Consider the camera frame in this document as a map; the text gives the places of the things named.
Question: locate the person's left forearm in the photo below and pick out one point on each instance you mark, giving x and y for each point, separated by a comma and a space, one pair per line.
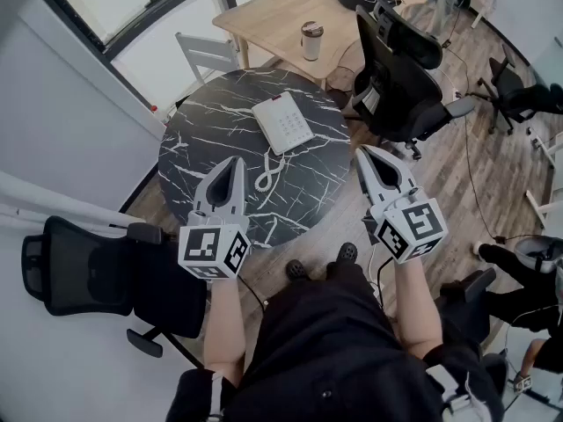
224, 323

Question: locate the white telephone handset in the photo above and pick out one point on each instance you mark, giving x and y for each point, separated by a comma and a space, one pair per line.
264, 121

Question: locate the black padded chair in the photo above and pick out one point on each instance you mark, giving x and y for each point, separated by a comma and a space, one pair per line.
470, 306

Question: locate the white headset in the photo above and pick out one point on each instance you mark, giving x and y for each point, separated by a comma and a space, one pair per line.
534, 253

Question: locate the white telephone base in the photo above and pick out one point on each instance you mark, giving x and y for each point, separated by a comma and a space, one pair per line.
292, 121

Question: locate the black office chair grey armrests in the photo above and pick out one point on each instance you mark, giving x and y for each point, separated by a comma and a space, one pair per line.
396, 86

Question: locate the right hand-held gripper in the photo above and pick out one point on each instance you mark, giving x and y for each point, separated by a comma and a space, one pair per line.
418, 227

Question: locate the white desk frame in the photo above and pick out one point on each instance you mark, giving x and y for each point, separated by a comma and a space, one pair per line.
545, 147

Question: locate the small black swivel chair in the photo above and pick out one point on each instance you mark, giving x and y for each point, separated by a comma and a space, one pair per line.
506, 90

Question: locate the person's black clothing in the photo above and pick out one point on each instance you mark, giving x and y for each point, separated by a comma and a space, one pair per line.
330, 345

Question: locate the white slatted chair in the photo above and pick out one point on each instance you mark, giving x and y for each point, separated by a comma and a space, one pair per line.
206, 53

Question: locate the person's right forearm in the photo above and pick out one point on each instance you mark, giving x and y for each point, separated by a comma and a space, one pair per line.
415, 306

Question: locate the light wooden table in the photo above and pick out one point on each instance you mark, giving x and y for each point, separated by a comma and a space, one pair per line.
272, 20

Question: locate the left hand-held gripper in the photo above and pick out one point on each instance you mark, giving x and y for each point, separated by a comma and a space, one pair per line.
206, 253

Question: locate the person's black shoe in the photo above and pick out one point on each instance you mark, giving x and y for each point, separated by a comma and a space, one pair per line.
347, 252
297, 270

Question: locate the black mesh office chair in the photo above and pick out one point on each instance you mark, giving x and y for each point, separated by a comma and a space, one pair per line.
88, 271

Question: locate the white tumbler with brown lid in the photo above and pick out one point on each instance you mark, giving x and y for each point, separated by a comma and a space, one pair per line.
311, 44

